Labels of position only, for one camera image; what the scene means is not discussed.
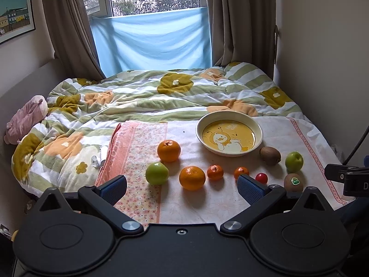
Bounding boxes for red cherry tomato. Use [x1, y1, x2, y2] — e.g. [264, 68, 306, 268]
[255, 173, 268, 184]

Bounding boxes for small mandarin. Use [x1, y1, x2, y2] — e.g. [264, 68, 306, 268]
[206, 164, 224, 181]
[233, 166, 250, 181]

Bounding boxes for kiwi with green sticker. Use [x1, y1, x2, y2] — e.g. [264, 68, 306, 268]
[284, 173, 304, 193]

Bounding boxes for brown kiwi plain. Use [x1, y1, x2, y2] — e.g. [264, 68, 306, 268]
[259, 146, 281, 166]

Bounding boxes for green apple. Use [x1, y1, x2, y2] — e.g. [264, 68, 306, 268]
[285, 151, 304, 173]
[145, 162, 169, 186]

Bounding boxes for large orange front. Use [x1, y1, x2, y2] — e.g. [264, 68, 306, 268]
[179, 166, 206, 191]

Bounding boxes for large orange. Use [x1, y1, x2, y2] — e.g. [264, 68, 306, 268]
[179, 166, 206, 191]
[157, 139, 181, 163]

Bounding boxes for floral striped duvet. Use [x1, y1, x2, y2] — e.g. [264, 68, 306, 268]
[11, 62, 303, 196]

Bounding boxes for cream duck pattern bowl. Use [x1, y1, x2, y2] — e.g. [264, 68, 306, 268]
[196, 111, 263, 158]

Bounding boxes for beige headboard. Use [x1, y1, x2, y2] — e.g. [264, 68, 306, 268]
[1, 59, 67, 232]

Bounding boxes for pink plush toy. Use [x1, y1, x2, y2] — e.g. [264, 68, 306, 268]
[4, 95, 48, 145]

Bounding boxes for left brown curtain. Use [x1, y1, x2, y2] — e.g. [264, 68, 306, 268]
[42, 0, 105, 81]

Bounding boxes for brown curtain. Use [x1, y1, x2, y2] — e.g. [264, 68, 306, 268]
[42, 0, 105, 81]
[206, 0, 277, 78]

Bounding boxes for right brown curtain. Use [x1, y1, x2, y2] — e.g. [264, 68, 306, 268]
[206, 0, 277, 78]

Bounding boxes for blue cloth over window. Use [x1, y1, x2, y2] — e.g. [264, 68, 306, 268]
[90, 8, 212, 77]

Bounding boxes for framed wall picture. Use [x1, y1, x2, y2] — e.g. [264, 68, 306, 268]
[0, 0, 36, 44]

